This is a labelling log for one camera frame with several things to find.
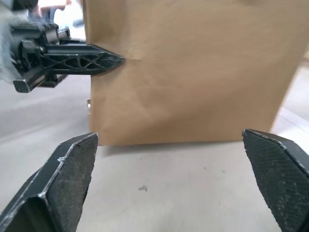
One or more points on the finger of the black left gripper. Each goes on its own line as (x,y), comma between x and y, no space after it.
(79,60)
(72,42)

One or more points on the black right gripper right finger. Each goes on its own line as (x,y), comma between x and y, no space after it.
(277,174)

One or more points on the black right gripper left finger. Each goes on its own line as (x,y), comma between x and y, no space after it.
(60,183)

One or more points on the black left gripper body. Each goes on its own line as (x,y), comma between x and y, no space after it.
(26,48)

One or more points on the brown paper bag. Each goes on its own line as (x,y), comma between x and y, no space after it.
(193,72)

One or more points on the person in light clothing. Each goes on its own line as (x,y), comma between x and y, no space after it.
(62,13)

